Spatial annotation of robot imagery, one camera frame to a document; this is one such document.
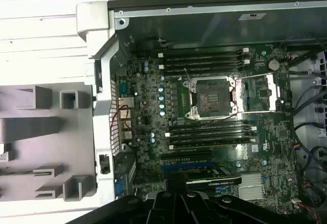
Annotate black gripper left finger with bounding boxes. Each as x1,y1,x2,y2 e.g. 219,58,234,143
66,172,186,224

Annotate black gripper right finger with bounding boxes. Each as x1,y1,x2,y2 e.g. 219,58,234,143
176,172,317,224

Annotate thin metal locking lever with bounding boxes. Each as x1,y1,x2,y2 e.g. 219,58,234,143
201,113,239,122
183,68,193,89

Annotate metal socket cover frame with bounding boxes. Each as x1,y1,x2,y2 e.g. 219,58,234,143
231,73,282,114

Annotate silver finned chipset heatsink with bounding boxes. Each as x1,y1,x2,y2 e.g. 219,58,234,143
237,173,265,201

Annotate black graphics card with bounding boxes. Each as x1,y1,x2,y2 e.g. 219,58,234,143
185,166,242,185

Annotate blue expansion slot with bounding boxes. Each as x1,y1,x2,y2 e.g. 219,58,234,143
162,161,215,171

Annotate black RAM slot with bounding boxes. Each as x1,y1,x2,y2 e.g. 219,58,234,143
163,64,243,76
165,126,257,138
163,53,243,64
169,138,256,150
170,121,252,132
157,47,250,59
170,132,252,144
157,59,251,71

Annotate black expansion slot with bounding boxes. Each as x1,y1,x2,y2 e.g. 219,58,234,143
160,149,213,159

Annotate green motherboard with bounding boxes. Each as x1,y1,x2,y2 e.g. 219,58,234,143
116,43,299,214

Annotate dark grey open PC case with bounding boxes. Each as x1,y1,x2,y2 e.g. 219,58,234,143
84,0,327,224

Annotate grey plastic parts rack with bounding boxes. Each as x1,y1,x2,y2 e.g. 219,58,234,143
0,84,98,203

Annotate silver ethernet usb port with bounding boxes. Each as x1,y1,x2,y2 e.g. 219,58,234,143
118,96,135,108

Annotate blue serial port connector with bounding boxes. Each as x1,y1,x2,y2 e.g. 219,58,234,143
118,80,129,95

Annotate silver coin battery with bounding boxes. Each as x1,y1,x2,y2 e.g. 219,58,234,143
267,59,281,72

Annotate silver metal drive cage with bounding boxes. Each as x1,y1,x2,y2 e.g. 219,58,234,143
288,49,327,143

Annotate thin red wire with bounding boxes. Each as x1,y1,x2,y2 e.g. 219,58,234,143
111,104,137,135

